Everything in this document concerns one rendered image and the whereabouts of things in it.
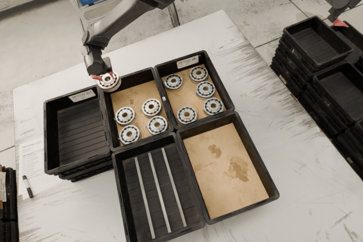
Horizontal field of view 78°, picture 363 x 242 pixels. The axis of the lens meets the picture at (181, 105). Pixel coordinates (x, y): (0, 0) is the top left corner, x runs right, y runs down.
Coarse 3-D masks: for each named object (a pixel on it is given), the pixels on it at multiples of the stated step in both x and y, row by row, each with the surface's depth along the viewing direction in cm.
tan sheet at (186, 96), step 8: (184, 72) 129; (184, 80) 127; (208, 80) 125; (184, 88) 124; (192, 88) 124; (168, 96) 123; (176, 96) 122; (184, 96) 122; (192, 96) 121; (216, 96) 120; (176, 104) 120; (184, 104) 119; (192, 104) 119; (200, 104) 118; (176, 112) 118; (200, 112) 116; (176, 120) 115
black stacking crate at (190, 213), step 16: (160, 144) 106; (128, 160) 108; (144, 160) 107; (160, 160) 106; (176, 160) 106; (128, 176) 104; (144, 176) 104; (160, 176) 103; (176, 176) 102; (128, 192) 101; (128, 208) 93; (144, 208) 97; (160, 208) 96; (176, 208) 96; (192, 208) 95; (128, 224) 87; (144, 224) 94; (160, 224) 94; (176, 224) 93; (192, 224) 92; (144, 240) 91
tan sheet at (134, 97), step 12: (144, 84) 128; (120, 96) 126; (132, 96) 125; (144, 96) 124; (156, 96) 124; (120, 108) 122; (132, 108) 121; (144, 120) 117; (144, 132) 114; (120, 144) 112
